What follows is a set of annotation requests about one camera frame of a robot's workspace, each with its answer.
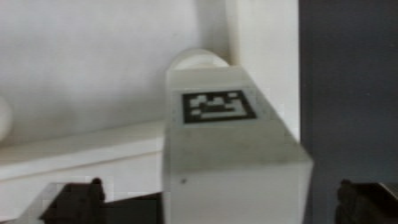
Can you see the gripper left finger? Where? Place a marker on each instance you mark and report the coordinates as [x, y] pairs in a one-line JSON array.
[[79, 207]]

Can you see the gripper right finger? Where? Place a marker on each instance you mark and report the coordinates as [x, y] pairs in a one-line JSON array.
[[367, 203]]

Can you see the white square tabletop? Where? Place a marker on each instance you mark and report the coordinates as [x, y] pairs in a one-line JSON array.
[[86, 53]]

